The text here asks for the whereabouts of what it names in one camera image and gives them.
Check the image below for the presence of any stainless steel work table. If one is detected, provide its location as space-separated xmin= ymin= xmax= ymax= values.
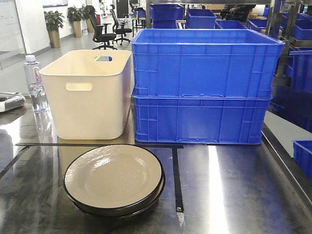
xmin=0 ymin=105 xmax=312 ymax=234

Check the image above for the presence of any beige black-rimmed plate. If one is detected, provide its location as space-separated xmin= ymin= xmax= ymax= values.
xmin=72 ymin=171 xmax=166 ymax=217
xmin=63 ymin=144 xmax=164 ymax=215

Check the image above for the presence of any white handheld device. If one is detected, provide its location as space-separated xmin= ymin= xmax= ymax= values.
xmin=0 ymin=92 xmax=25 ymax=113

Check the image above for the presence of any black office chair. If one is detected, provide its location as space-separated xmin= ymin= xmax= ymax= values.
xmin=110 ymin=4 xmax=132 ymax=45
xmin=87 ymin=5 xmax=117 ymax=50

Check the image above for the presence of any cream plastic tub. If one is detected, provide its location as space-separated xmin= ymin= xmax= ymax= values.
xmin=40 ymin=50 xmax=133 ymax=139

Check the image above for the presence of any clear water bottle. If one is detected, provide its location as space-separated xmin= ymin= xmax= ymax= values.
xmin=24 ymin=55 xmax=49 ymax=113

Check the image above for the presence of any upper stacked blue crate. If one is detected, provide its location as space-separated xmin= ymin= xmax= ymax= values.
xmin=132 ymin=29 xmax=284 ymax=98

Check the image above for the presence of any potted plant gold pot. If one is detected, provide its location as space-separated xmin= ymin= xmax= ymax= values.
xmin=44 ymin=11 xmax=64 ymax=48

